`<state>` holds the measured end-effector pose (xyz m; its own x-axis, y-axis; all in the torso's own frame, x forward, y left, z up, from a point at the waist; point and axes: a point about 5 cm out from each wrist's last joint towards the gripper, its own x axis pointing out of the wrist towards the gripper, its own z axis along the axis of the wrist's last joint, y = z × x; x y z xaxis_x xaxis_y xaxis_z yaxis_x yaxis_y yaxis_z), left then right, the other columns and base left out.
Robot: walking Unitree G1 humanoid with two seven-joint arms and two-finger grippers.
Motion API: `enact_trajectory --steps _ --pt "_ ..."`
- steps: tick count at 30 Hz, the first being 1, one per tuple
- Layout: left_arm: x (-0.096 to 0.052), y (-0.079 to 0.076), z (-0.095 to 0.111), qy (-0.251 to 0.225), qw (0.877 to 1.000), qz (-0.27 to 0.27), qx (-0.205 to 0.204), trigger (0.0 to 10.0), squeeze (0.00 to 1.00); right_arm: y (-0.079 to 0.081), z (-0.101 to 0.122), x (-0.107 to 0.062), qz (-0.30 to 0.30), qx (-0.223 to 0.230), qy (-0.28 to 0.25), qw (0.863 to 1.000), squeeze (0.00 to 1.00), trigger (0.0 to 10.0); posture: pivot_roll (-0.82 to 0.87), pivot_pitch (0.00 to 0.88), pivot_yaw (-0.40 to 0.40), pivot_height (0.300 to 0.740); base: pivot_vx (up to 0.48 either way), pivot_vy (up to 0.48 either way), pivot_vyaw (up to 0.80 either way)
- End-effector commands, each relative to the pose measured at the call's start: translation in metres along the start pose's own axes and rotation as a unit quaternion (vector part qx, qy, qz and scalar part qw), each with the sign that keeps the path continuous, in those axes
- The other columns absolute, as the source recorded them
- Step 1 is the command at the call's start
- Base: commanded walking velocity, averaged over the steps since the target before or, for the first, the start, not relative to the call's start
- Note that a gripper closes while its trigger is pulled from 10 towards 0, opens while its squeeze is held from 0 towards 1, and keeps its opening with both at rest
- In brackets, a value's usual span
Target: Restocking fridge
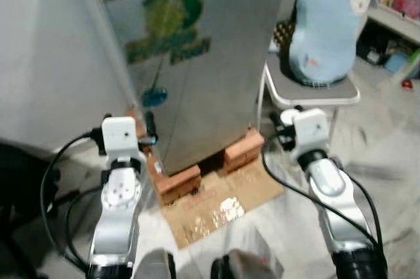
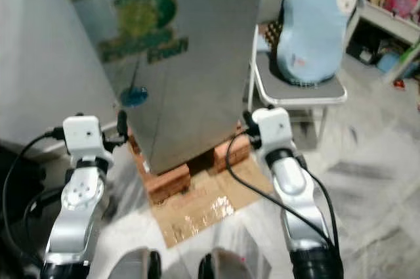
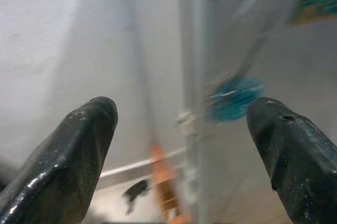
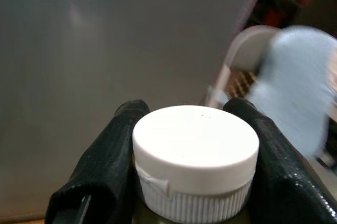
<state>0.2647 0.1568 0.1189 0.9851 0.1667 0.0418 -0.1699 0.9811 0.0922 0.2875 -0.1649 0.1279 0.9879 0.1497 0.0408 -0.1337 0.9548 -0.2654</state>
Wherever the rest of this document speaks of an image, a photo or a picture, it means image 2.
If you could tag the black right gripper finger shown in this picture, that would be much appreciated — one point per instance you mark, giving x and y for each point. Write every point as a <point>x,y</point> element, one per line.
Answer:
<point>246,119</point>

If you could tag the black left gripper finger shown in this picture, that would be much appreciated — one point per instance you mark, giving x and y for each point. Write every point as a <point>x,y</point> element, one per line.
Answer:
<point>123,123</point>

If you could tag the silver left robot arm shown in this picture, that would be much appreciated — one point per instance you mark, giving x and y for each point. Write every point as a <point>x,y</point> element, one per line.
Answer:
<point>79,207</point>

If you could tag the silver fridge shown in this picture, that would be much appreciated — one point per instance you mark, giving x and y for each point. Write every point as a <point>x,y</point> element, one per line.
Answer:
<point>197,88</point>

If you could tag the red brick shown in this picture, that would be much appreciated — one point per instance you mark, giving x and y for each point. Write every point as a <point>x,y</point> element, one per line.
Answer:
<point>231,152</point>
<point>168,182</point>
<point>138,154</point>

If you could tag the white chair grey seat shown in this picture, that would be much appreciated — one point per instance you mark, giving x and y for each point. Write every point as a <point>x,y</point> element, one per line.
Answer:
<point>302,95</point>

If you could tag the brown cardboard sheet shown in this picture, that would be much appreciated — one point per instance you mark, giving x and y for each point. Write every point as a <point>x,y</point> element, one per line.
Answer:
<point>203,210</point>

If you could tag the light blue cushion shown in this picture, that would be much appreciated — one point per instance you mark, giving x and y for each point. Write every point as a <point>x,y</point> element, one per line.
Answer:
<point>315,23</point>

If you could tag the grey robot left leg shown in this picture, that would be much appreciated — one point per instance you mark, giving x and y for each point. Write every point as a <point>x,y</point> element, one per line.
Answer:
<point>134,266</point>

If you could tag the grey robot leg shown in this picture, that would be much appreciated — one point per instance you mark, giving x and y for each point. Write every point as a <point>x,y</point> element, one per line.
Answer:
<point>134,266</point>
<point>233,266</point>

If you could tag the grey robot right leg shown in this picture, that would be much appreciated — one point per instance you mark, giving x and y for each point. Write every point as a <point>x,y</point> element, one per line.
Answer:
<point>233,266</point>

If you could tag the black bulky object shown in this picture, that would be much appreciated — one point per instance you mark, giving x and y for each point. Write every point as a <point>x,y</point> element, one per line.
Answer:
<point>14,239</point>

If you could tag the small red item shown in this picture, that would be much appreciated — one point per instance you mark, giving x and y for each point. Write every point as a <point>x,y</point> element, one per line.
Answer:
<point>399,84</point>

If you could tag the white shelf unit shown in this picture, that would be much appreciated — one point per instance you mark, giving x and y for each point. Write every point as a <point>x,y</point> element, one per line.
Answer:
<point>387,18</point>

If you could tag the pink backpack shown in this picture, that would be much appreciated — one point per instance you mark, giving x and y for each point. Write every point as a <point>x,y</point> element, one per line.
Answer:
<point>403,0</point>

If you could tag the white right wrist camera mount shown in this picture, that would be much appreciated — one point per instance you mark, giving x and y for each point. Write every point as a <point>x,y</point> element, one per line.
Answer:
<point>274,129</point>

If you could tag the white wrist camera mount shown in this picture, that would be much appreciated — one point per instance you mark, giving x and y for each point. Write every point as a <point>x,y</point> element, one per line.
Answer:
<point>274,129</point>
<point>83,138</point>

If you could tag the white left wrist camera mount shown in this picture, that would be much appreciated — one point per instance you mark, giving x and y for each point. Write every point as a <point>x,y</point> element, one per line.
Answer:
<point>83,138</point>

